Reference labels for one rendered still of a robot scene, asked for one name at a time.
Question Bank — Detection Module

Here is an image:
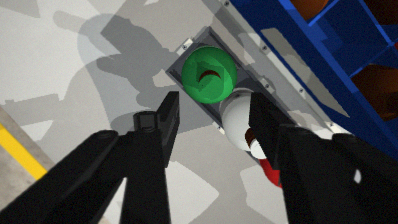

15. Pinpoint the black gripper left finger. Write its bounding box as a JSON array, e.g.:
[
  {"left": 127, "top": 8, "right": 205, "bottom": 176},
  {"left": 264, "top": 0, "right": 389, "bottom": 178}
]
[{"left": 0, "top": 91, "right": 180, "bottom": 224}]

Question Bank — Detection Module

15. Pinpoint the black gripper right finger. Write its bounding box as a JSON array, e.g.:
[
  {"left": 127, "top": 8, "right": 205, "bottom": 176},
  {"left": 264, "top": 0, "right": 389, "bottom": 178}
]
[{"left": 248, "top": 92, "right": 398, "bottom": 224}]

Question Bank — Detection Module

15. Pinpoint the red bottle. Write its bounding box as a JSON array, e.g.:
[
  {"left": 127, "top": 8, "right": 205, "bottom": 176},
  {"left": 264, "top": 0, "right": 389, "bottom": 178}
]
[{"left": 258, "top": 158, "right": 282, "bottom": 189}]

